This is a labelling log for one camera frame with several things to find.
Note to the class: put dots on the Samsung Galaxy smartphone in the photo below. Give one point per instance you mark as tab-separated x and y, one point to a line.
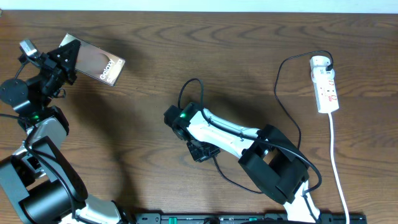
96	62

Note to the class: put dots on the white charger plug adapter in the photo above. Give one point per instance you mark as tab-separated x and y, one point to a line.
319	61

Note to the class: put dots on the white power strip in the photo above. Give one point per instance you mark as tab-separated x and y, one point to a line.
325	89

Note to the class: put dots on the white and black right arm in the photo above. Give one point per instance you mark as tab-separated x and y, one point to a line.
277	168

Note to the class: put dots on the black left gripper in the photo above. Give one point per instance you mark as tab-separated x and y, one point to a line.
48	66

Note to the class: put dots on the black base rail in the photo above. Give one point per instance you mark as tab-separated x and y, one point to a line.
156	218

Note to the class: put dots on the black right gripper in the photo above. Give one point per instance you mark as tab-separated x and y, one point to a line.
199	157

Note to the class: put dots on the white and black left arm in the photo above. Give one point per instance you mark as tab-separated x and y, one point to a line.
39	182

